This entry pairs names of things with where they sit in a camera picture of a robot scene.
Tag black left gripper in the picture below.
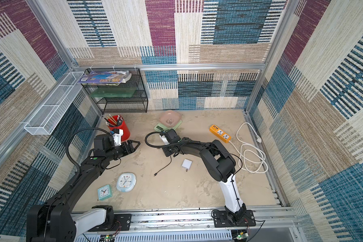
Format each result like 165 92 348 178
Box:
106 140 141 162

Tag white usb charger adapter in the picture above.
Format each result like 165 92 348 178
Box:
182 159 193 171

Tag green electronic scale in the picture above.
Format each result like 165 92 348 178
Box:
154 120 182 132

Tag black usb cable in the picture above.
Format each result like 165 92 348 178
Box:
153 155 173 177

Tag pink panda bowl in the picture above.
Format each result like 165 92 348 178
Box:
159 110 182 128

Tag orange power strip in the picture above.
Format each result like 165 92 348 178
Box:
209 125 232 143

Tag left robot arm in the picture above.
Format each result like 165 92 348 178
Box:
26 130 141 242

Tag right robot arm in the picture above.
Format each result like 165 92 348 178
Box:
145 129 247 225

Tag red pen holder cup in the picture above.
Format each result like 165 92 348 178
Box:
108 115 131 142

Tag pens in cup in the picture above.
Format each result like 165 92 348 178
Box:
104 115 123 127

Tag round white clock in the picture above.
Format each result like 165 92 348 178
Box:
116 172 137 192

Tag black mesh shelf rack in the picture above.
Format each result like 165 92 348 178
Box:
78 68 149 114

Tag square teal alarm clock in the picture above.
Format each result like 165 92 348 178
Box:
97 184 113 201

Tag green folder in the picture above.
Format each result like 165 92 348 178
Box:
90 88 136 98

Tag colourful book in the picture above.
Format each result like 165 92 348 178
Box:
78 71 132 86

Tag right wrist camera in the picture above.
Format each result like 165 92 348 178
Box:
159 129 178 145

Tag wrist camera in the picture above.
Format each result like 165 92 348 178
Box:
111 128 124 146
159 129 178 145

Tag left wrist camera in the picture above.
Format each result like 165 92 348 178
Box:
111 128 124 146

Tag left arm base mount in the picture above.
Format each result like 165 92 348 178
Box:
90 205 132 232

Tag white power strip cable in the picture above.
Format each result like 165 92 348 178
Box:
228 122 267 174

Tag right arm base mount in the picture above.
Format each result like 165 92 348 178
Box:
211 204 256 227

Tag white wire wall basket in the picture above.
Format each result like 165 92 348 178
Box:
24 72 84 136

